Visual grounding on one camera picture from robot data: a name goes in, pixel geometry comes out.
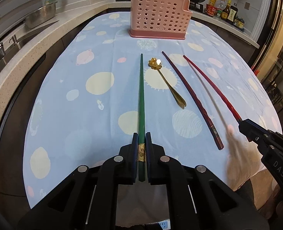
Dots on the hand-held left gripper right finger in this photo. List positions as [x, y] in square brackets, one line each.
[152, 163]

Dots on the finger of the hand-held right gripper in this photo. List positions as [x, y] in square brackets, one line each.
[251, 134]

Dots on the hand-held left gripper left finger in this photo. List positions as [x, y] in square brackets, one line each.
[131, 163]

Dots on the bright red chopstick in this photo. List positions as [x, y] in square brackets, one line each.
[228, 103]

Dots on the green chopstick with gold band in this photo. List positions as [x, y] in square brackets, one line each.
[141, 100]

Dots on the pink perforated utensil holder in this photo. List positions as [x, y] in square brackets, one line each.
[155, 16]

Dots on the person's right hand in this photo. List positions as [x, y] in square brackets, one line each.
[239, 163]

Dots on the dark purple and red chopstick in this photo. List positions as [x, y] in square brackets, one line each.
[212, 128]

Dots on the blue printed tablecloth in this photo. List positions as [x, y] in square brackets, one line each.
[96, 124]

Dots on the red object behind glass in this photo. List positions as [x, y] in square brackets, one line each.
[256, 71]

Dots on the gold flower-shaped spoon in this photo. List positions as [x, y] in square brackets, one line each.
[170, 86]

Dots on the gold framed glass door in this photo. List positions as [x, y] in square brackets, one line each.
[280, 52]

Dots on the small dark condiment jars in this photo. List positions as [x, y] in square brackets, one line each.
[239, 23]

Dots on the dark soy sauce bottle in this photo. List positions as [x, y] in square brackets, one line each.
[233, 15]

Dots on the small jar with green cap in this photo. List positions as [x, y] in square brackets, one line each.
[219, 14]

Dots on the dark sauce bottle yellow cap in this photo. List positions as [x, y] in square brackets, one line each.
[225, 12]

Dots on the red seasoning container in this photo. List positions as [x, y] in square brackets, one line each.
[210, 9]

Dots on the yellow seasoning packet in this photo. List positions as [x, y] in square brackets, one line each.
[213, 1]

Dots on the stainless steel sink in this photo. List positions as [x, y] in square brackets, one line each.
[24, 42]

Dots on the sink soap dispenser pump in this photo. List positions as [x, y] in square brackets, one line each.
[14, 42]

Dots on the stainless steel basin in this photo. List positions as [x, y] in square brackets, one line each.
[40, 16]

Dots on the green dish soap bottle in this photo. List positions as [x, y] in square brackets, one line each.
[48, 1]

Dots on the grey wall socket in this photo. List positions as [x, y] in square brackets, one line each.
[247, 6]

